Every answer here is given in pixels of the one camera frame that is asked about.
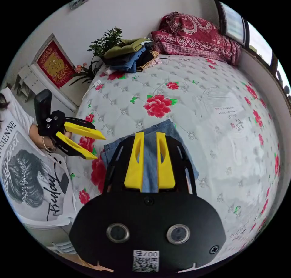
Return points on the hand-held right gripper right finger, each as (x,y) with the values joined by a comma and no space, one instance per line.
(165,168)

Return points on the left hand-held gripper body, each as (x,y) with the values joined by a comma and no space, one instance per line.
(53,123)

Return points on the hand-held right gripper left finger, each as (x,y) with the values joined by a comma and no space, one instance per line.
(135,166)

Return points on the person's left forearm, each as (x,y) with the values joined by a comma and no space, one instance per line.
(37,135)

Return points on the blue jeans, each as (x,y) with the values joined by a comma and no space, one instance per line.
(150,150)

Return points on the person's left hand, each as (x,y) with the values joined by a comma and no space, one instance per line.
(49,144)

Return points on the bed with flowered quilt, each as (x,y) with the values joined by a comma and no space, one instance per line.
(211,150)

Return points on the small white plug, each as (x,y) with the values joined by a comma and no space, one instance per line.
(98,83)

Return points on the person's body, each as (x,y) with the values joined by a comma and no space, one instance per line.
(27,173)

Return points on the red framed picture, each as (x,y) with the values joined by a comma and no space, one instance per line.
(54,64)

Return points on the pile of clothes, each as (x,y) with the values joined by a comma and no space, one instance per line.
(127,53)

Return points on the green potted plant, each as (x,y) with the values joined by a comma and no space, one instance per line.
(104,41)

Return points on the red patterned pillow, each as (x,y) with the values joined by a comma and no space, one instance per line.
(195,37)

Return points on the window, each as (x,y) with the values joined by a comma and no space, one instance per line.
(236,21)

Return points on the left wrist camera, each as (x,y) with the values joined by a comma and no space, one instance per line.
(42,105)

